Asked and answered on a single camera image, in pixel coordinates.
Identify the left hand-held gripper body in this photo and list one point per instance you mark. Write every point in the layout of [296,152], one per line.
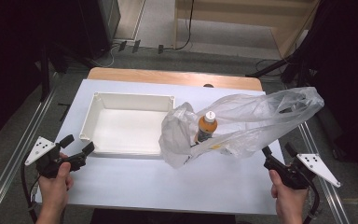
[45,155]

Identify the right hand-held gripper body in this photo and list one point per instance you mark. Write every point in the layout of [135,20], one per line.
[295,175]

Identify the clear plastic bag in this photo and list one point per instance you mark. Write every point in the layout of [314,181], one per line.
[254,124]

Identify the orange bottle with white cap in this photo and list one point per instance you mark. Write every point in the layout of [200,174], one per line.
[207,126]

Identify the person's right hand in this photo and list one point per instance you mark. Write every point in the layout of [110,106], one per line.
[290,200]

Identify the person's left hand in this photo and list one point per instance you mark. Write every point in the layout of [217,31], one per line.
[54,193]

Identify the white plastic tray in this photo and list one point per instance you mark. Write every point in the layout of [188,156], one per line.
[127,130]

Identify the black metal stand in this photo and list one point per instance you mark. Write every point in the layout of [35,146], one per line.
[273,67]

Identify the dark curtain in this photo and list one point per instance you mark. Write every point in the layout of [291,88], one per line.
[9,62]
[351,77]

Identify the white table cover sheet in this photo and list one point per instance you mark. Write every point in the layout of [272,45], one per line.
[174,186]

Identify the wooden table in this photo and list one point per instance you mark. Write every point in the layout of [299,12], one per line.
[167,76]

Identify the black floor plug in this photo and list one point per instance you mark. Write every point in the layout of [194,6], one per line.
[160,48]
[122,45]
[136,45]

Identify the black cabinet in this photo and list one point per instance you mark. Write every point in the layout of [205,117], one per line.
[99,25]

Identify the light wooden shelf unit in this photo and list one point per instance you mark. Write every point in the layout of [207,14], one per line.
[236,15]

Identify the metal floor rail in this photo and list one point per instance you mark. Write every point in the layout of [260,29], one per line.
[15,155]
[329,193]

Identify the black metal post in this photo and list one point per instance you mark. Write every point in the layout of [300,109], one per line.
[45,74]

